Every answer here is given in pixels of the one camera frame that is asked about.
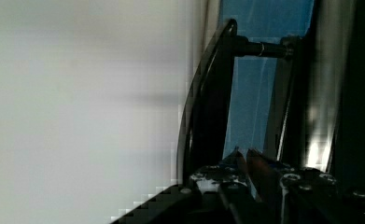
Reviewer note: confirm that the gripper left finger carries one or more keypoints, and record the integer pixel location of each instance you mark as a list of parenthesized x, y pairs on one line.
[(209, 177)]

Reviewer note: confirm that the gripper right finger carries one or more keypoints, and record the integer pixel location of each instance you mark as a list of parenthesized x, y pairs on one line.
[(272, 179)]

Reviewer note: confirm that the black silver toaster oven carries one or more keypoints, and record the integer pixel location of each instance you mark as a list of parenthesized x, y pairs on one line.
[(284, 77)]

